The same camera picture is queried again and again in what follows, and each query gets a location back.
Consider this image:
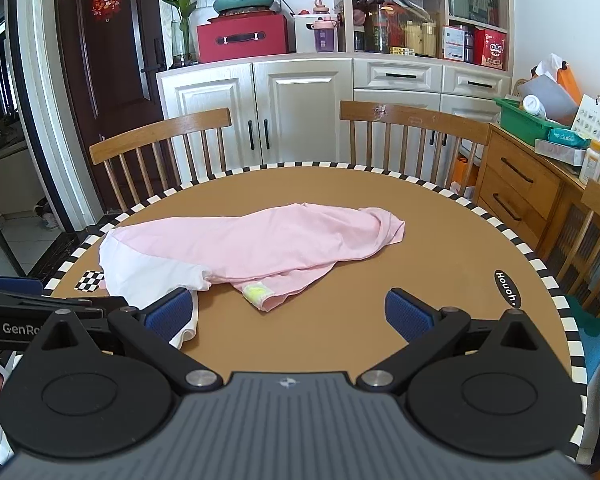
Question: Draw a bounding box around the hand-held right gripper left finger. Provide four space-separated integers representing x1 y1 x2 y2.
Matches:
22 287 224 396

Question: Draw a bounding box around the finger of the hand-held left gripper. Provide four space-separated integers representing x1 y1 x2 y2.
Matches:
0 287 129 319
0 274 45 295

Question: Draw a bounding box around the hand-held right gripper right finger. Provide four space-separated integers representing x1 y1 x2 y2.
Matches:
357 287 576 396

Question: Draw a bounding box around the pink and white shirt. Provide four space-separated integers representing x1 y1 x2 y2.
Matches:
98 203 406 351

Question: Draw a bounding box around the round table checkered rim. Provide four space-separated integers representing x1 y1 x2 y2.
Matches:
42 161 589 464

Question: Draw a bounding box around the orange bag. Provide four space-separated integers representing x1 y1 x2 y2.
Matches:
450 155 481 197
555 62 584 106

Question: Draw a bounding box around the wooden sideboard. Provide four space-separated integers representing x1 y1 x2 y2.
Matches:
475 122 600 311

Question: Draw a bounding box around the dark brown door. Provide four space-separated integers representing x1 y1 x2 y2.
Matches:
54 0 169 214

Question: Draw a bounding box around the green plastic tray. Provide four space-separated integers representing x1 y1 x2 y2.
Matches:
494 96 574 147

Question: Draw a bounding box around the grey tissue box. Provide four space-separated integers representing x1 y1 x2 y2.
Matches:
534 138 589 167

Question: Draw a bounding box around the white cabinet with shelves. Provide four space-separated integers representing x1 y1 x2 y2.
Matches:
156 0 516 197

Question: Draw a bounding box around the teal wet wipes pack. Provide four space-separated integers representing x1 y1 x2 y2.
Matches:
547 127 592 149

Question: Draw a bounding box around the white and yellow carton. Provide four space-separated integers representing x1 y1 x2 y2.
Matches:
579 139 600 187

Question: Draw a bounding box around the white plastic bottle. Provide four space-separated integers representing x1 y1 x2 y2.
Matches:
522 94 547 119

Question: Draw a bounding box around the grey folder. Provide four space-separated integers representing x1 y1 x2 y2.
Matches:
517 74 580 126

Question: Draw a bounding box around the green plant in glass vase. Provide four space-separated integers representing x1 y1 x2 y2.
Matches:
137 0 222 67

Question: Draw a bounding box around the white desk calendar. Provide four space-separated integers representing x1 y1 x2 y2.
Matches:
570 94 600 144

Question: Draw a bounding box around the white and blue box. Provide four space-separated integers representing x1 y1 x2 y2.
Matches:
442 26 466 62

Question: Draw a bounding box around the red printed box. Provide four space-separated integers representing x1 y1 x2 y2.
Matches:
472 27 508 70

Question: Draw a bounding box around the purple water bottle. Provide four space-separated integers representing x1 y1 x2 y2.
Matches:
312 16 339 54

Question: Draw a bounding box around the red round door decoration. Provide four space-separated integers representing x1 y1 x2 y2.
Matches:
91 0 122 22

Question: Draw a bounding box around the white countertop appliance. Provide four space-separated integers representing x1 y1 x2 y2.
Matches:
293 14 339 54

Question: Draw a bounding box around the black door handle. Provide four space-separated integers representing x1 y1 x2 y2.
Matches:
141 38 167 74

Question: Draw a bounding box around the red box with black handle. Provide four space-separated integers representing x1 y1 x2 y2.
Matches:
196 14 290 65

